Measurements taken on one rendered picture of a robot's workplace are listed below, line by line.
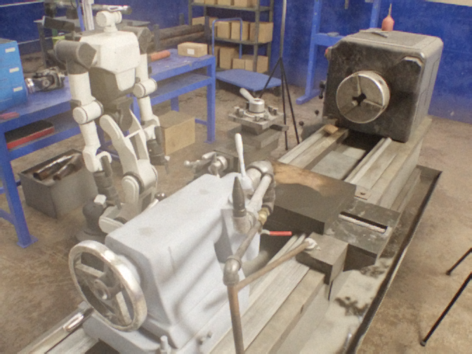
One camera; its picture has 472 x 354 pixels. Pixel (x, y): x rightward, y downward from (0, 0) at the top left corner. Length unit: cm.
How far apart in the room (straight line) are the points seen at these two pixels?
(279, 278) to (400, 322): 129
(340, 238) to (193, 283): 63
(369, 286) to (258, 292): 86
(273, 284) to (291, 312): 12
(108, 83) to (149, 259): 132
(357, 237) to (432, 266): 152
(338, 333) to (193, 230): 98
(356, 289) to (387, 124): 93
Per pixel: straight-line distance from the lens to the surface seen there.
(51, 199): 317
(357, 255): 147
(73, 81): 201
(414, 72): 226
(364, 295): 199
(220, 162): 157
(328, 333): 179
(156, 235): 95
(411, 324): 252
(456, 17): 558
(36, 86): 312
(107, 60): 204
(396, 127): 241
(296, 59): 625
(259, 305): 124
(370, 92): 217
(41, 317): 251
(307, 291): 131
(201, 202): 106
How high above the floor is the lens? 172
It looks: 30 degrees down
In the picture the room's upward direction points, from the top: 2 degrees clockwise
